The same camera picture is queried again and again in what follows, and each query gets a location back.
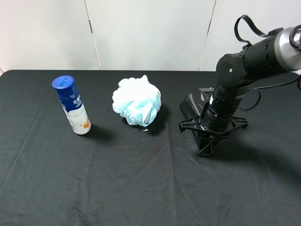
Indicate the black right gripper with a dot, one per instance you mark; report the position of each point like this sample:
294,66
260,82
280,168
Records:
213,126

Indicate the black leather pouch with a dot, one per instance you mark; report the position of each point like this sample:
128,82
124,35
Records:
193,110

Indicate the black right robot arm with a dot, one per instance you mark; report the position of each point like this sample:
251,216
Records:
275,55

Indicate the light blue bath loofah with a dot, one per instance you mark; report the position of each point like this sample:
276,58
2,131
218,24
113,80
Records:
137,100

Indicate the black tablecloth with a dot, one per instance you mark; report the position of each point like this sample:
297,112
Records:
119,175

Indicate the blue white milk bottle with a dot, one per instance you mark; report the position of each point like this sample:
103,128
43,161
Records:
72,104

